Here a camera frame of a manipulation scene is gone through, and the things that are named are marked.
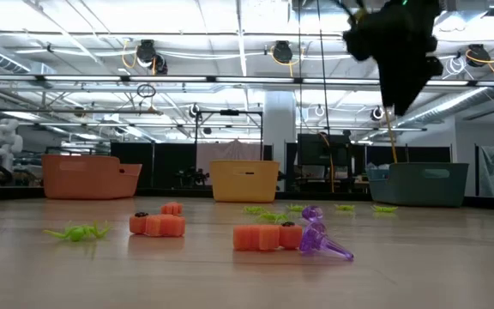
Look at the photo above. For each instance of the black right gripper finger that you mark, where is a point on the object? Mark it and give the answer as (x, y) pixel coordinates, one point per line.
(392, 94)
(410, 90)

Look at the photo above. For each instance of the small green plastic spider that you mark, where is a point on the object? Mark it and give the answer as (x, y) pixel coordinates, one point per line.
(76, 233)
(272, 217)
(296, 208)
(384, 209)
(345, 207)
(255, 210)

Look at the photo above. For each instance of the small purple witch hat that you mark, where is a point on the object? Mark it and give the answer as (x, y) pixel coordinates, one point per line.
(315, 240)
(312, 213)

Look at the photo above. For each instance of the small orange pumpkin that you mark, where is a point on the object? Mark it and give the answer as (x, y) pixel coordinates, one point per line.
(172, 209)
(264, 237)
(161, 225)

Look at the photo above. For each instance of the long ceiling light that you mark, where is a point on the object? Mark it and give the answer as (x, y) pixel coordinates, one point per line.
(101, 78)
(444, 82)

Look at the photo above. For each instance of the black partition panel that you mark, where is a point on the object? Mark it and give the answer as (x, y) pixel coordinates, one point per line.
(161, 163)
(423, 153)

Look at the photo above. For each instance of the teal plastic bin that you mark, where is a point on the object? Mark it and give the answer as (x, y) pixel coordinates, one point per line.
(418, 184)

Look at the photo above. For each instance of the yellow plastic bin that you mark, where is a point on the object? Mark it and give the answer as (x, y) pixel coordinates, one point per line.
(245, 180)

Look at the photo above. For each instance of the pink cloth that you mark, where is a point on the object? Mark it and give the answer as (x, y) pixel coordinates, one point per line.
(230, 154)

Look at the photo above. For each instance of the orange plastic bin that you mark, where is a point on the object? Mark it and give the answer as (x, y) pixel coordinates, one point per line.
(84, 176)

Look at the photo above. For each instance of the white robot figure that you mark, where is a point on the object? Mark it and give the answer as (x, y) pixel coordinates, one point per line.
(4, 141)

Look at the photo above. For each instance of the black frame stand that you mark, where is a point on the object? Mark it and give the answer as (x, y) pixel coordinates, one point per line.
(230, 112)

